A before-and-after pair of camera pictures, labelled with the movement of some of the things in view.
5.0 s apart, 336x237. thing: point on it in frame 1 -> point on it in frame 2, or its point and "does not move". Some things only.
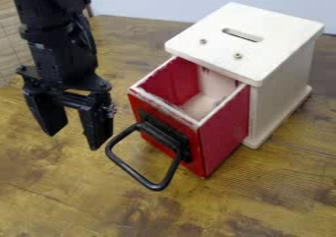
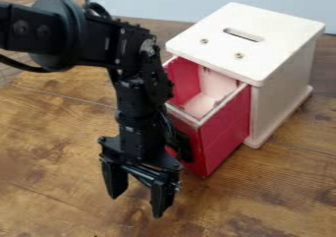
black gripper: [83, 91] -> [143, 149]
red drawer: [194, 112] does not move
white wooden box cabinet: [264, 48] does not move
